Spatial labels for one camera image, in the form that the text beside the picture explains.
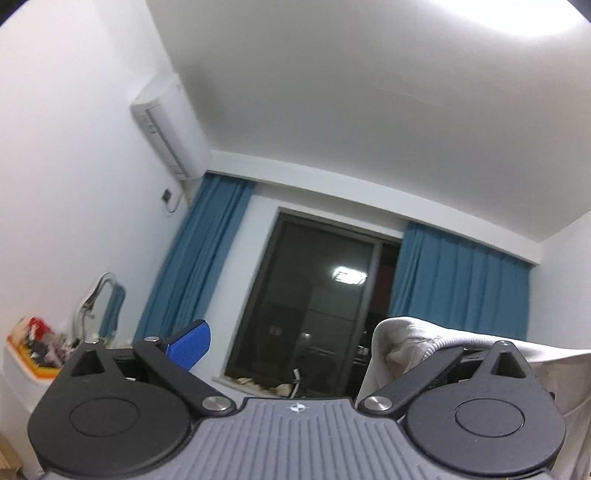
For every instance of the white tripod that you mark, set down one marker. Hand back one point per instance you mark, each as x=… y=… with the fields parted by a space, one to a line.
x=296 y=382

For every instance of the white garment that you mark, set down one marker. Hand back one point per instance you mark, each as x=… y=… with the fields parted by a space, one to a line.
x=572 y=406

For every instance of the wall socket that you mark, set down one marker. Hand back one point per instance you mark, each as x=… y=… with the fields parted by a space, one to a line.
x=167 y=194

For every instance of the blue curtain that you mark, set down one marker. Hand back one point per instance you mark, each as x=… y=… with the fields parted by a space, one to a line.
x=461 y=281
x=198 y=258

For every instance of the wavy frame mirror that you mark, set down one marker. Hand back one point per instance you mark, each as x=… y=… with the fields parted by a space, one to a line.
x=104 y=300

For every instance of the white dresser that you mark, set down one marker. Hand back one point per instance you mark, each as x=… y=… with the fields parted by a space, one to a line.
x=18 y=401

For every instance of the dark window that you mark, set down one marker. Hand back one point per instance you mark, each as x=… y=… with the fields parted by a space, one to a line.
x=304 y=295

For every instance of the orange box of small things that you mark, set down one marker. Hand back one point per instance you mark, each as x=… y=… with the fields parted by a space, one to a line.
x=37 y=346

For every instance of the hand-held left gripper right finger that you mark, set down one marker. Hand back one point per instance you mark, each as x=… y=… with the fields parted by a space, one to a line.
x=438 y=362

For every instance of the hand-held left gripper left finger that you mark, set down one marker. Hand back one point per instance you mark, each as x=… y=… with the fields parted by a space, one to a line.
x=190 y=345

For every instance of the white air conditioner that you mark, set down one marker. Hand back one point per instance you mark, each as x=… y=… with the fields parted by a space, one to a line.
x=164 y=124

